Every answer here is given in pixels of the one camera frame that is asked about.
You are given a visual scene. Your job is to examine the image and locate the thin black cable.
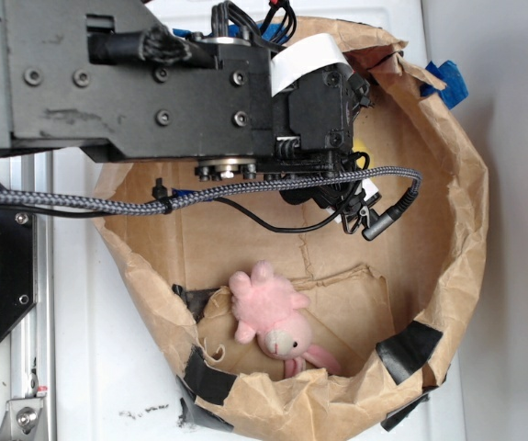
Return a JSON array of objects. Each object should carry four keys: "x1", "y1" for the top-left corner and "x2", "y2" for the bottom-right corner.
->
[{"x1": 38, "y1": 151, "x2": 370, "y2": 233}]

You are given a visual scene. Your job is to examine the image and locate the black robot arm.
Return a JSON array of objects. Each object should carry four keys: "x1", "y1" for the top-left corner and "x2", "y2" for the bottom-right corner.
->
[{"x1": 0, "y1": 1, "x2": 377, "y2": 217}]

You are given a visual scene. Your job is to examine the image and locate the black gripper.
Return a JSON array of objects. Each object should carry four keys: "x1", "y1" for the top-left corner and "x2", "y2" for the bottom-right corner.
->
[{"x1": 270, "y1": 32, "x2": 382, "y2": 217}]

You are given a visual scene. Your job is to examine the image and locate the brown paper bag bin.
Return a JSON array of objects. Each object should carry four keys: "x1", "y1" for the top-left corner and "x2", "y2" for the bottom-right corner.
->
[{"x1": 96, "y1": 17, "x2": 489, "y2": 440}]

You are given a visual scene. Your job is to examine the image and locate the pink plush bunny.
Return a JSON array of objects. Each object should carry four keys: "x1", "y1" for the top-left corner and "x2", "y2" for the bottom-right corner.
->
[{"x1": 229, "y1": 261, "x2": 342, "y2": 379}]

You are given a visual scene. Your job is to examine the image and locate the metal corner bracket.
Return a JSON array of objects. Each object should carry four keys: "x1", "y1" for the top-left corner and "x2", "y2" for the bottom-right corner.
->
[{"x1": 0, "y1": 397, "x2": 49, "y2": 441}]

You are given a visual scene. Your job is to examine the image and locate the yellow sponge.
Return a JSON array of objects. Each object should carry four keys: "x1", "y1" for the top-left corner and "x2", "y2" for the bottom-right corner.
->
[{"x1": 353, "y1": 138, "x2": 371, "y2": 169}]

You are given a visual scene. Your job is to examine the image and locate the aluminium frame rail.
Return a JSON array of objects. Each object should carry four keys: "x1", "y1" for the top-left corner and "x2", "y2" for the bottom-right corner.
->
[{"x1": 9, "y1": 153, "x2": 57, "y2": 441}]

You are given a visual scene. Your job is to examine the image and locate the white plastic tray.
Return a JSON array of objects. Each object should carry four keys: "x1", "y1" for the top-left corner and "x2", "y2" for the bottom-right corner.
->
[{"x1": 51, "y1": 1, "x2": 466, "y2": 440}]

